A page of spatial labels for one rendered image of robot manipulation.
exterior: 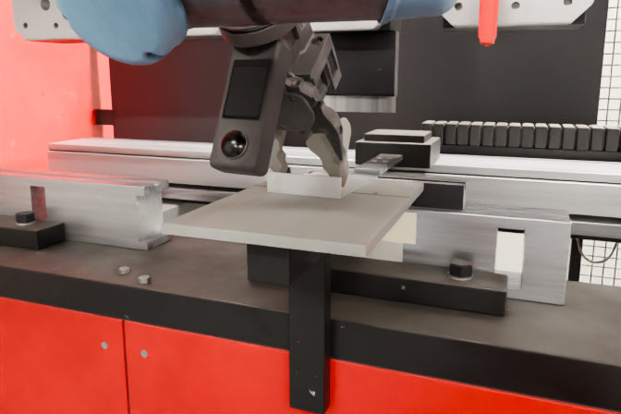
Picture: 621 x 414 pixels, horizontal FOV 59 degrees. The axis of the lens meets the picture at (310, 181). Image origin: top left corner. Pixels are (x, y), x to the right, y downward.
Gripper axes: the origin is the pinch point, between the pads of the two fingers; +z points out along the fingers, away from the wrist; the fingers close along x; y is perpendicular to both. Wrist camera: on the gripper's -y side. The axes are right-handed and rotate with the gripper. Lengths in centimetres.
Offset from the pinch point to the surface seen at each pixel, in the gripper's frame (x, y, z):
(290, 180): 1.4, -1.4, -1.6
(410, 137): -3.7, 24.4, 17.9
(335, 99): 1.4, 13.9, 0.8
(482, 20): -16.5, 13.7, -10.0
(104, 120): 84, 44, 37
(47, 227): 43.6, -4.9, 9.9
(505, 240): -5, 143, 220
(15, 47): 85, 37, 8
